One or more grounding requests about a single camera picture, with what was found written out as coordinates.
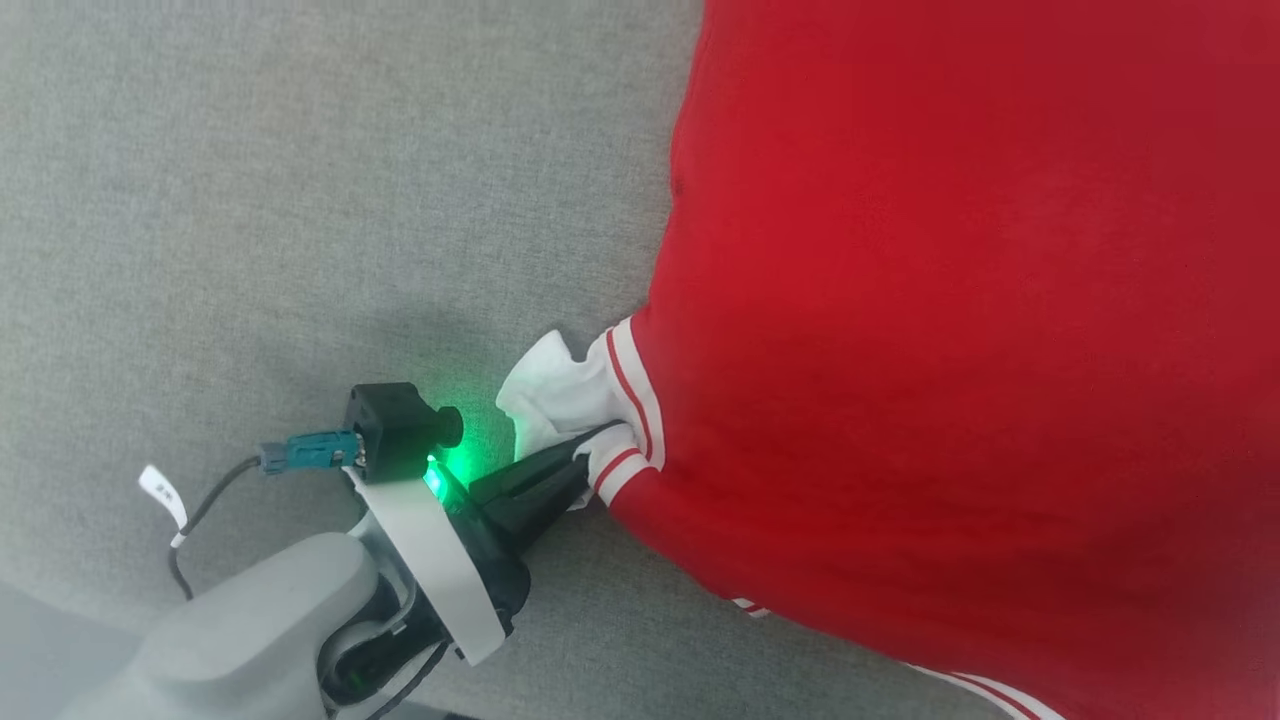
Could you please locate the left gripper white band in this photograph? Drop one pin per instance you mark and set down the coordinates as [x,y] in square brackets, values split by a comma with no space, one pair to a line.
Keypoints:
[440,560]

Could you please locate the red and white garment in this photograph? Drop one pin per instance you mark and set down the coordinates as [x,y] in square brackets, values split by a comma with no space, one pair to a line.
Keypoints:
[950,300]

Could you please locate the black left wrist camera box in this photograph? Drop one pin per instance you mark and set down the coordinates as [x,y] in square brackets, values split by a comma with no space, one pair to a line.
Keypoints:
[395,430]

